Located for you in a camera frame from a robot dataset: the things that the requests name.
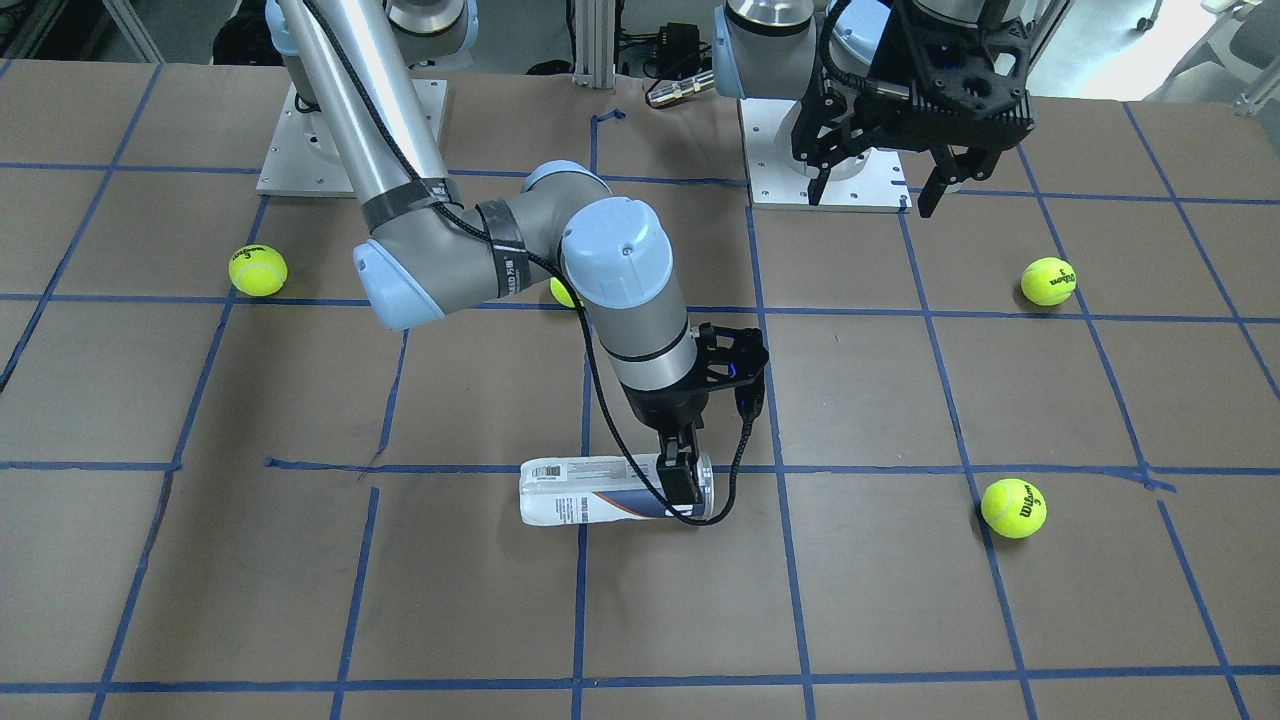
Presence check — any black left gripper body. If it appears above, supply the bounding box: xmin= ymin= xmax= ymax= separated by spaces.
xmin=803 ymin=1 xmax=1036 ymax=152

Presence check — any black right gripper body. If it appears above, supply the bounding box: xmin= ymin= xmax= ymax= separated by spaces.
xmin=625 ymin=378 xmax=710 ymax=441

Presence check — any clear tennis ball can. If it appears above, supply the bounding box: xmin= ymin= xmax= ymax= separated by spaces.
xmin=518 ymin=456 xmax=671 ymax=527

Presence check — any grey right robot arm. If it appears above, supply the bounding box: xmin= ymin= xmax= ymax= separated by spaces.
xmin=265 ymin=1 xmax=707 ymax=506

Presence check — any tennis ball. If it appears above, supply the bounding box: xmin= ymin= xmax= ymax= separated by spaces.
xmin=548 ymin=277 xmax=582 ymax=311
xmin=1019 ymin=258 xmax=1076 ymax=307
xmin=228 ymin=243 xmax=288 ymax=297
xmin=980 ymin=478 xmax=1047 ymax=539

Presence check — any tennis ball bottom centre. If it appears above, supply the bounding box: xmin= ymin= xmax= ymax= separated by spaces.
xmin=548 ymin=277 xmax=582 ymax=311

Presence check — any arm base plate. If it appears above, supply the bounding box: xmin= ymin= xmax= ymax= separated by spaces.
xmin=739 ymin=96 xmax=913 ymax=214
xmin=256 ymin=79 xmax=449 ymax=199

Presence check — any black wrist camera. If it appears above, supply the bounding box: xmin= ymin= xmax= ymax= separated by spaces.
xmin=692 ymin=323 xmax=769 ymax=421

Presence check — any aluminium frame post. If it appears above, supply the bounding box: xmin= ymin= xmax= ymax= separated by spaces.
xmin=568 ymin=0 xmax=618 ymax=94

